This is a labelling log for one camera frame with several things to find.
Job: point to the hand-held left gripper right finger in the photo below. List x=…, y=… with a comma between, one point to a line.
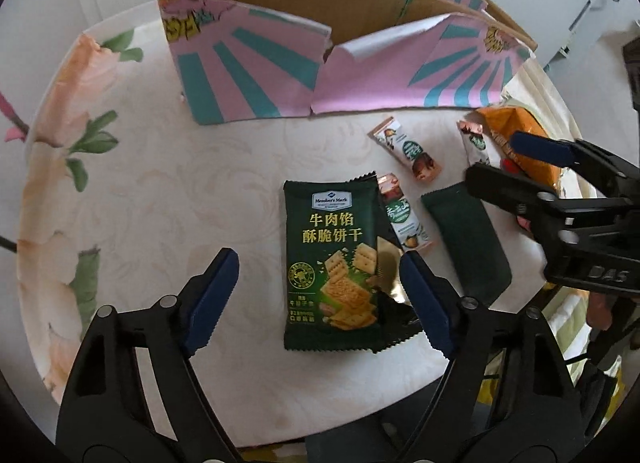
x=425, y=298

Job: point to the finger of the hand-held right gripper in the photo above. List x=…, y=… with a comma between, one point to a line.
x=542, y=150
x=505, y=190

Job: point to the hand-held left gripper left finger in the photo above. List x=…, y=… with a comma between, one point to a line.
x=215, y=293

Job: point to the red snack packet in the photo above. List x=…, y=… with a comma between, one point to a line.
x=510, y=166

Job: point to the orange snack packet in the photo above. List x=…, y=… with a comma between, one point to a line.
x=504, y=119

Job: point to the small brown snack bar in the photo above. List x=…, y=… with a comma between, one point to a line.
x=406, y=149
x=406, y=223
x=475, y=143

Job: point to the plain dark green packet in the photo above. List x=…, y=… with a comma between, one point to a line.
x=465, y=243

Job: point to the green cracker packet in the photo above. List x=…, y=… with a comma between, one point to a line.
x=325, y=223

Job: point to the pink striped cardboard box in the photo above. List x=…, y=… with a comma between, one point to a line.
x=240, y=68

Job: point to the person's right hand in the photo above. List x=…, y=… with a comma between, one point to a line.
x=598, y=310

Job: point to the floral tablecloth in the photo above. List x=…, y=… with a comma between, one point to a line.
x=150, y=193

